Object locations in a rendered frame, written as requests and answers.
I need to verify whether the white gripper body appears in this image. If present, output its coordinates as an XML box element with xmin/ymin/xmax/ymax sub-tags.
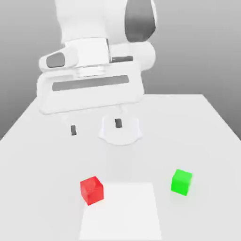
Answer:
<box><xmin>36</xmin><ymin>64</ymin><xmax>145</xmax><ymax>115</ymax></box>

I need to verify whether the small red cube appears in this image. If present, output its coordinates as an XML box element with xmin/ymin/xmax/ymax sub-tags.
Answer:
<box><xmin>80</xmin><ymin>176</ymin><xmax>104</xmax><ymax>206</ymax></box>

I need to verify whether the small green cube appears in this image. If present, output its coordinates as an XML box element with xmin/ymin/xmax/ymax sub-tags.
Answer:
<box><xmin>170</xmin><ymin>169</ymin><xmax>193</xmax><ymax>197</ymax></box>

